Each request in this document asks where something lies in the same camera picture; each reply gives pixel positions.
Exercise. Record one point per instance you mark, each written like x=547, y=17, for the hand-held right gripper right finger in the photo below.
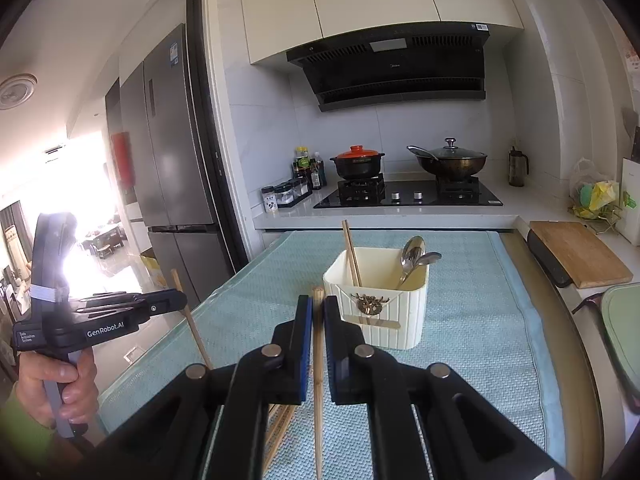
x=345, y=360

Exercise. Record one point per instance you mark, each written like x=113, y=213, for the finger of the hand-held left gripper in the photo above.
x=160, y=302

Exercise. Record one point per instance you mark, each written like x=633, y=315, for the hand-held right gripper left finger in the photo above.
x=306, y=360

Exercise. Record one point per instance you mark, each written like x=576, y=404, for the cream ribbed utensil holder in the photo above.
x=390, y=320

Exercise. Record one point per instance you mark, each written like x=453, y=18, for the large steel spoon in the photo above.
x=414, y=249

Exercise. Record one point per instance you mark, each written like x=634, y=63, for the small steel spoon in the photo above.
x=429, y=258

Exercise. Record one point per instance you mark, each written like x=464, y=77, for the person's left hand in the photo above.
x=30, y=380

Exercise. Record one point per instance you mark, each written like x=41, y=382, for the cardboard box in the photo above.
x=152, y=270

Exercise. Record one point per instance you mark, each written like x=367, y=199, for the light blue woven mat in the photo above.
x=475, y=335

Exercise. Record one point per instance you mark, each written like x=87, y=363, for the grey refrigerator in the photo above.
x=175, y=160

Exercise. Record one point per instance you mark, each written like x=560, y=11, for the white label spice jar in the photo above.
x=269, y=201

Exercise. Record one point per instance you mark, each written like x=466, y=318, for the spice jars and bottles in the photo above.
x=292, y=192

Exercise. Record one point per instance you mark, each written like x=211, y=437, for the black gas hob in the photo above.
x=405, y=195

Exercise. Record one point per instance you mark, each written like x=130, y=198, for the round ceiling light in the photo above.
x=17, y=91

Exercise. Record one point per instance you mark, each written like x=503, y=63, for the dark soy sauce bottle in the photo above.
x=316, y=175

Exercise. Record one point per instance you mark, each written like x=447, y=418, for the green label sauce bottle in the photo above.
x=301, y=165

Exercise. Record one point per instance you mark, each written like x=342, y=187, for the black clay pot red lid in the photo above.
x=356, y=162

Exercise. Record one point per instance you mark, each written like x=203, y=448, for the black griddle tray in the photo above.
x=545, y=260

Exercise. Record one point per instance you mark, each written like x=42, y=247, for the dark wok with glass lid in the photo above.
x=450, y=162

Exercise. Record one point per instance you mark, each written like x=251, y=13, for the brown water jug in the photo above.
x=517, y=170

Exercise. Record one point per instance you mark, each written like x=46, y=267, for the wooden cutting board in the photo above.
x=580, y=255

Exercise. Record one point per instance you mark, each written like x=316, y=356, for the black range hood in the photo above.
x=400, y=75

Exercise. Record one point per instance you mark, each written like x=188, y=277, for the clear plastic bag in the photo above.
x=595, y=190

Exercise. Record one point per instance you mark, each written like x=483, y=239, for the white knife block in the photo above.
x=631, y=200

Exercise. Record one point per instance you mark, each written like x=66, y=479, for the grey spatula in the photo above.
x=630, y=122

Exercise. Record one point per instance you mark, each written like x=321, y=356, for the red wall hanging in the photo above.
x=123, y=160

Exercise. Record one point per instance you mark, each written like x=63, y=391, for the white wall cabinet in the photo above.
x=375, y=0

